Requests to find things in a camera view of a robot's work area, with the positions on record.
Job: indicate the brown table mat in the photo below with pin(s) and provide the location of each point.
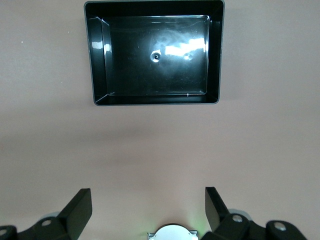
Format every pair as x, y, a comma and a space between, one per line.
50, 150

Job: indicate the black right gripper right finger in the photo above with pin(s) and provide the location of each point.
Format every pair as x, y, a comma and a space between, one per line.
220, 217

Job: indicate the black plastic box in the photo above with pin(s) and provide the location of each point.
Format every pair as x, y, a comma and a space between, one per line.
125, 75

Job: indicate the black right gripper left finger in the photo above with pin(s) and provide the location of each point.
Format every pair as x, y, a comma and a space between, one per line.
72, 215

